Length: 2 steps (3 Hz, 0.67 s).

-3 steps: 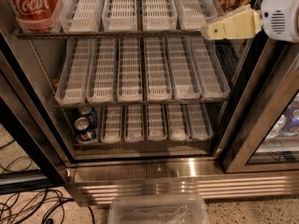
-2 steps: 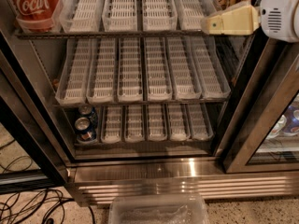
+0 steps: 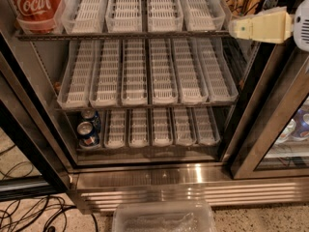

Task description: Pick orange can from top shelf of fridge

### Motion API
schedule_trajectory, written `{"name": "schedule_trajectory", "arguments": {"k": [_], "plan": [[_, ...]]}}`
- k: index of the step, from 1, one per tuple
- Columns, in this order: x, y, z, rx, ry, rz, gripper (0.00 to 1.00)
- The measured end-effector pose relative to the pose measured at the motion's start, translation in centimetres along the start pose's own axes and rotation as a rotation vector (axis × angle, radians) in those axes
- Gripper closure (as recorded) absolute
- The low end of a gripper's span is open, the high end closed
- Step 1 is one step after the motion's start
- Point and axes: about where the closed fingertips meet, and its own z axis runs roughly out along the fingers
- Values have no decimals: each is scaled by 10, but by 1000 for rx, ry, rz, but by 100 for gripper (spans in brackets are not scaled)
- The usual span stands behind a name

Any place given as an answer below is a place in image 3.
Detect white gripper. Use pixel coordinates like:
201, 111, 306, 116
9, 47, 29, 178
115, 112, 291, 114
228, 0, 309, 52

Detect top shelf tray far right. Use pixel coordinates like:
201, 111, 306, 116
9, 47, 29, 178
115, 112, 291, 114
213, 0, 245, 31

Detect white can behind right door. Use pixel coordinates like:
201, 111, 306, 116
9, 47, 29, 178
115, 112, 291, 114
275, 119, 296, 144

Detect blue can behind right door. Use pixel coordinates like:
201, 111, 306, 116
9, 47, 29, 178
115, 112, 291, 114
292, 109, 309, 141

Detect right glass fridge door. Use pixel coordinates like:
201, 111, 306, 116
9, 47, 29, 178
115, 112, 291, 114
221, 0, 309, 180

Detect glass fridge door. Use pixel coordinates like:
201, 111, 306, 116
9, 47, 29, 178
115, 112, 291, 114
221, 0, 309, 180
0, 32, 70, 201

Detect rear blue Pepsi can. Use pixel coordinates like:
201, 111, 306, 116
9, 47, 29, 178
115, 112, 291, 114
81, 109, 101, 132

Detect blue pepsi can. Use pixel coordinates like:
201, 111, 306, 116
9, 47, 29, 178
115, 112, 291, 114
81, 109, 101, 132
77, 122, 99, 149

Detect front blue Pepsi can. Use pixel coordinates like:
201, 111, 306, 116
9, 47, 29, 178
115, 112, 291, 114
77, 122, 99, 149

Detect red Coca-Cola can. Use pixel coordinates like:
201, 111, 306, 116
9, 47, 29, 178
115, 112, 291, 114
4, 0, 63, 35

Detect stainless steel fridge base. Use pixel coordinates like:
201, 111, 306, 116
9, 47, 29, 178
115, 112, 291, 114
68, 163, 309, 214

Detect left glass fridge door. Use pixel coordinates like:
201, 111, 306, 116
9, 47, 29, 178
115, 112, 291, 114
0, 32, 70, 201

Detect clear plastic bin on floor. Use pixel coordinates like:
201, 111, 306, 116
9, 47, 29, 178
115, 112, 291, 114
112, 200, 217, 232

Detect black cables on floor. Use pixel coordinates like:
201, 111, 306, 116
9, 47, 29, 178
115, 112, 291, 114
0, 143, 99, 232

